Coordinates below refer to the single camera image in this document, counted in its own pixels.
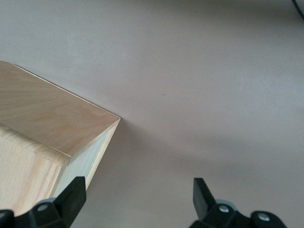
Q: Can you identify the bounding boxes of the oak wood drawer cabinet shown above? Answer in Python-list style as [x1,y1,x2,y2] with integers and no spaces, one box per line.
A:
[0,60,121,211]

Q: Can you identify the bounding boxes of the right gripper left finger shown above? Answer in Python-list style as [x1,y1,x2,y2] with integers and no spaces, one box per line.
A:
[0,176,87,228]

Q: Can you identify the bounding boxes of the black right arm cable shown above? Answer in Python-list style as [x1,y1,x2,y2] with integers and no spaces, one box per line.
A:
[291,0,304,21]

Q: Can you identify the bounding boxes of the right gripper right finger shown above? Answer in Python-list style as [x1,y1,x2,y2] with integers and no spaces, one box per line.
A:
[190,177,287,228]

